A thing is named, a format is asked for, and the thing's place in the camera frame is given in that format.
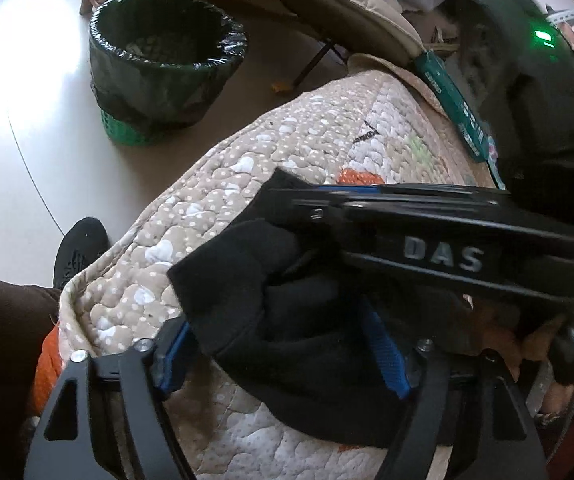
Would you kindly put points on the black pants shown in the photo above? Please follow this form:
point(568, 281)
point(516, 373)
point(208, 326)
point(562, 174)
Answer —
point(267, 285)

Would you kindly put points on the white metal shelving rack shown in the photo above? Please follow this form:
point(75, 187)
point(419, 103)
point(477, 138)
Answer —
point(564, 17)

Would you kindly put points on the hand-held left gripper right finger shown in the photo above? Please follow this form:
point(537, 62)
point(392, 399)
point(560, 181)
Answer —
point(387, 355)

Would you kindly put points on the black shoe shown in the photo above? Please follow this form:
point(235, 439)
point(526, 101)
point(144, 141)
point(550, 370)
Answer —
point(79, 250)

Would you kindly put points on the beige seat cushion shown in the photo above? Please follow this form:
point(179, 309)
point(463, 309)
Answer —
point(347, 10)

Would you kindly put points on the beige quilted blanket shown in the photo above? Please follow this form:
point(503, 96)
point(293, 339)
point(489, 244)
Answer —
point(192, 160)

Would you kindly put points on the person's right hand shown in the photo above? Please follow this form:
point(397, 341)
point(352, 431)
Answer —
point(504, 332)

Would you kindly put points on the green plastic basket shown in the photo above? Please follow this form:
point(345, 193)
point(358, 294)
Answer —
point(127, 132)

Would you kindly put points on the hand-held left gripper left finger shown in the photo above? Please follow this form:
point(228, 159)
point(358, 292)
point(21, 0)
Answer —
point(172, 357)

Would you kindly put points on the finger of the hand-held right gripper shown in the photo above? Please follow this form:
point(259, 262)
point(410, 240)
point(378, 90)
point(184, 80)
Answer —
point(417, 191)

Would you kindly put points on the green bin with black bag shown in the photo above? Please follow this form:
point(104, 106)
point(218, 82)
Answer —
point(167, 85)

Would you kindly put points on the long green box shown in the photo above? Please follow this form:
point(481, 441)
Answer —
point(447, 95)

